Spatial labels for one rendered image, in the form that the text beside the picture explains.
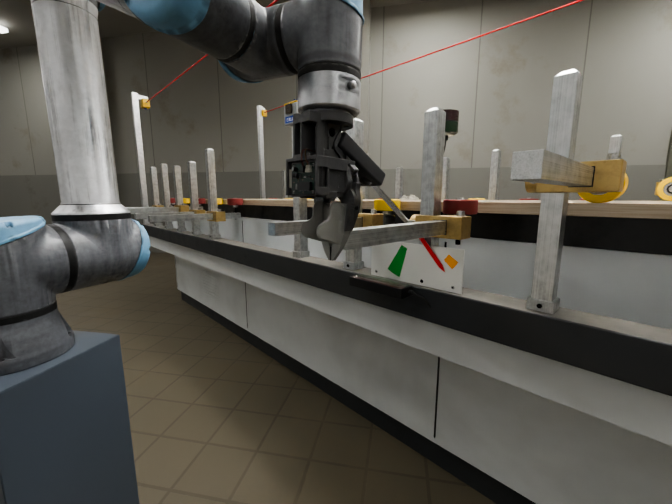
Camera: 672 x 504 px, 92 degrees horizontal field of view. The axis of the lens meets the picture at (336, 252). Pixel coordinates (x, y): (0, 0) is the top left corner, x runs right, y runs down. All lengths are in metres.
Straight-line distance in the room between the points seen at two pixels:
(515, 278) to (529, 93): 4.25
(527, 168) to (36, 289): 0.84
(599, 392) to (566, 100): 0.51
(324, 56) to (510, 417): 0.98
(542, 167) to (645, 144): 5.12
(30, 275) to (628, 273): 1.19
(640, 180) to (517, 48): 2.20
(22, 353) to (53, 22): 0.65
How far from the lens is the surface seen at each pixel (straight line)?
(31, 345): 0.84
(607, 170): 0.68
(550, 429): 1.08
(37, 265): 0.83
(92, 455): 0.96
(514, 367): 0.80
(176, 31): 0.48
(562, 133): 0.71
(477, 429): 1.18
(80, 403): 0.89
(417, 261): 0.81
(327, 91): 0.47
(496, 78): 5.03
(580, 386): 0.78
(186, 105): 5.84
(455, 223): 0.75
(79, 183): 0.90
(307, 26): 0.51
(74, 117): 0.92
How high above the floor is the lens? 0.91
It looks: 10 degrees down
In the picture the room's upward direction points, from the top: straight up
